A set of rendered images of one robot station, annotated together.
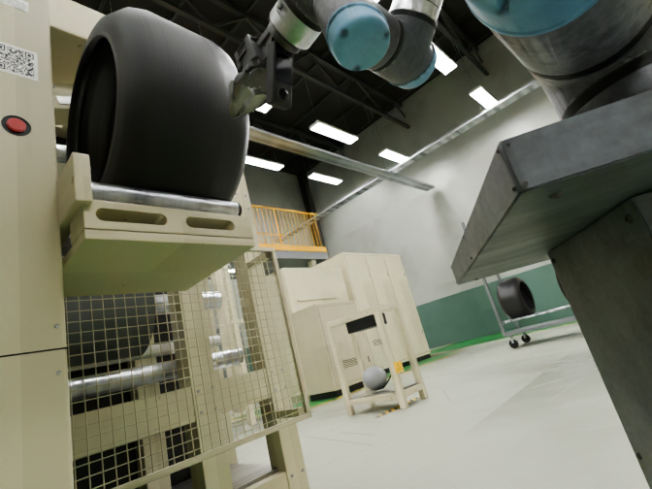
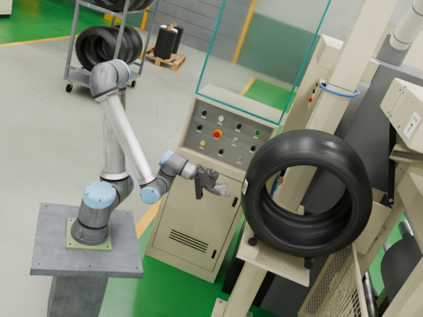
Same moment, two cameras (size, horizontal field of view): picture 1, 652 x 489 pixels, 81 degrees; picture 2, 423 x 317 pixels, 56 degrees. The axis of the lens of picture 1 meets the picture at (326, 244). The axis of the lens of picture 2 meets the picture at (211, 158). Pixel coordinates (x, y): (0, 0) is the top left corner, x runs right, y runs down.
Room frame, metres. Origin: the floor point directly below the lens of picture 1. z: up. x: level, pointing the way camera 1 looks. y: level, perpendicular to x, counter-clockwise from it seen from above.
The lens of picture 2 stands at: (2.03, -0.98, 1.94)
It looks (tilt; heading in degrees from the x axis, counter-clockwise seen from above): 24 degrees down; 145
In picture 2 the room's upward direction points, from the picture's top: 19 degrees clockwise
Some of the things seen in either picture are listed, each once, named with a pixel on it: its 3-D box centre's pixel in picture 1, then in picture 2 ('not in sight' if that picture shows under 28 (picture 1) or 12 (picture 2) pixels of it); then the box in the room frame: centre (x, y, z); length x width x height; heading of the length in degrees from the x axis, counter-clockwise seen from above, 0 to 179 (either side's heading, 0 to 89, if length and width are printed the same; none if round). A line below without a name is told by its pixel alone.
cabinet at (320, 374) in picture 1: (334, 347); not in sight; (5.83, 0.27, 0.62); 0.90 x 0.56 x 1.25; 140
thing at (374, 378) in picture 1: (374, 358); not in sight; (3.43, -0.15, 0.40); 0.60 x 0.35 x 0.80; 50
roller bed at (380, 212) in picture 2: not in sight; (362, 218); (0.93, 0.85, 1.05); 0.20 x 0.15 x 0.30; 139
